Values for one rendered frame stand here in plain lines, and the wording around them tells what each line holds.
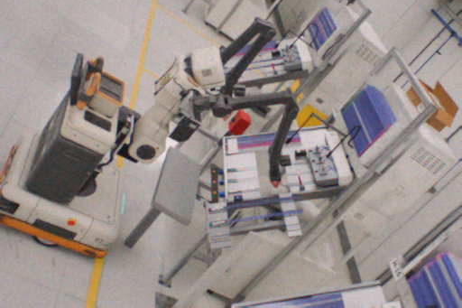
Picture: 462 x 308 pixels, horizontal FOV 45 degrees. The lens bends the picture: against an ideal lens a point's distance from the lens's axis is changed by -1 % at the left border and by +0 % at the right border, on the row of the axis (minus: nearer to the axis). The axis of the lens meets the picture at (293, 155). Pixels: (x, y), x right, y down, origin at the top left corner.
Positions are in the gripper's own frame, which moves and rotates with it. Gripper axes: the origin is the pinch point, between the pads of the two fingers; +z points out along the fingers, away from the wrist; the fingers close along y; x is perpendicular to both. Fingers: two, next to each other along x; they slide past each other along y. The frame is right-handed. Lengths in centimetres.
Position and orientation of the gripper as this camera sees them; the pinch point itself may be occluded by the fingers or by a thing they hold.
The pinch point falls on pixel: (275, 186)
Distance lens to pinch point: 334.3
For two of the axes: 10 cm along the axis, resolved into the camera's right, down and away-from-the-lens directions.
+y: -1.3, -5.8, 8.0
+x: -9.9, 1.2, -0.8
